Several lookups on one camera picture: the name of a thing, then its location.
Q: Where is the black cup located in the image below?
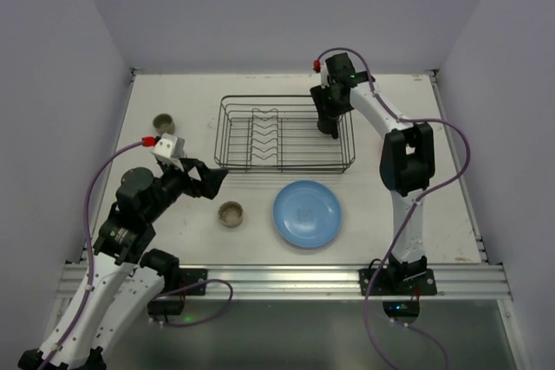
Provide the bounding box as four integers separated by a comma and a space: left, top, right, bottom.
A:
317, 115, 340, 140

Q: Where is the speckled grey cup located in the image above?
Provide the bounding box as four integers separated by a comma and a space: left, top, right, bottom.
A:
218, 201, 244, 229

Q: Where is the grey-green cup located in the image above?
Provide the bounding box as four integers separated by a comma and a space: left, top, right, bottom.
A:
152, 113, 175, 136

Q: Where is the blue plate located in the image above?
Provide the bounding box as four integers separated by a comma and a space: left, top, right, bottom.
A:
271, 180, 343, 250

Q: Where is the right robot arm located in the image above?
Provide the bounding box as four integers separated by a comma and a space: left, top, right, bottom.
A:
310, 51, 435, 290

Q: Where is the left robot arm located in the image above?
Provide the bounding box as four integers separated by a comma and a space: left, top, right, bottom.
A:
17, 158, 228, 369

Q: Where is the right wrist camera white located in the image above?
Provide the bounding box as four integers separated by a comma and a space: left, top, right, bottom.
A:
312, 59, 330, 88

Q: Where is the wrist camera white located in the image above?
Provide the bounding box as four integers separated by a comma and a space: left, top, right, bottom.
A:
151, 133, 186, 172
312, 59, 330, 88

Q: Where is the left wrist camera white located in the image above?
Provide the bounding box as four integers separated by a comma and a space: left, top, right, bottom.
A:
151, 133, 186, 172

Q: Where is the black wire dish rack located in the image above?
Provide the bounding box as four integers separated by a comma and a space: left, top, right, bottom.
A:
214, 94, 356, 173

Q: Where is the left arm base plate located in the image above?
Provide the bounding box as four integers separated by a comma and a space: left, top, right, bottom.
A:
159, 267, 208, 297

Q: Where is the aluminium rail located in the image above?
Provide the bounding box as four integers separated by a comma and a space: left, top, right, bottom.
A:
55, 262, 511, 302

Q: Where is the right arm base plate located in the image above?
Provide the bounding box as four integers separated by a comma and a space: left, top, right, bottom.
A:
357, 258, 438, 296

